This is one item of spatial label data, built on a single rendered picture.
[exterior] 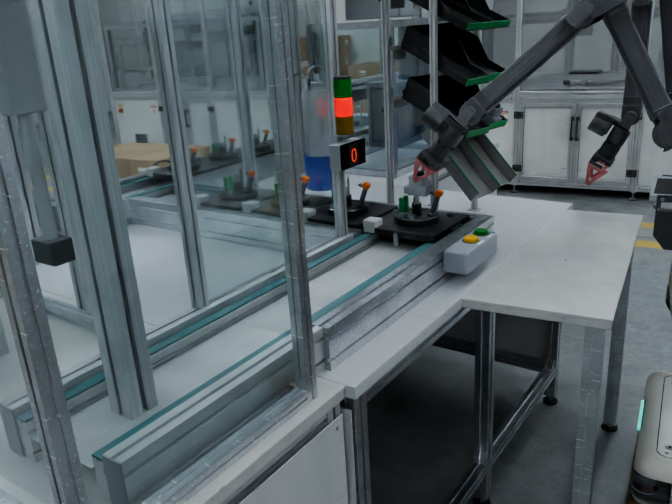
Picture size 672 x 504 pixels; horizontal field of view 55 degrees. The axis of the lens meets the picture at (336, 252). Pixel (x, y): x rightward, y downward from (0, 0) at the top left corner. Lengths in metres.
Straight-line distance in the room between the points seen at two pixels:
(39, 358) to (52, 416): 0.08
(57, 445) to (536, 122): 5.43
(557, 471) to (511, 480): 0.18
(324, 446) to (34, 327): 0.69
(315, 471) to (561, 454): 1.46
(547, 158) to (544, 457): 3.81
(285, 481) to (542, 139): 5.05
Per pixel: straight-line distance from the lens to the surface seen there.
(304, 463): 1.30
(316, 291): 1.65
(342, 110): 1.81
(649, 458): 2.23
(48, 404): 0.89
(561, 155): 6.02
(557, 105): 5.94
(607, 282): 1.88
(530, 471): 2.55
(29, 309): 0.84
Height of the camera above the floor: 1.55
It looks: 19 degrees down
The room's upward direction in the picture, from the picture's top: 4 degrees counter-clockwise
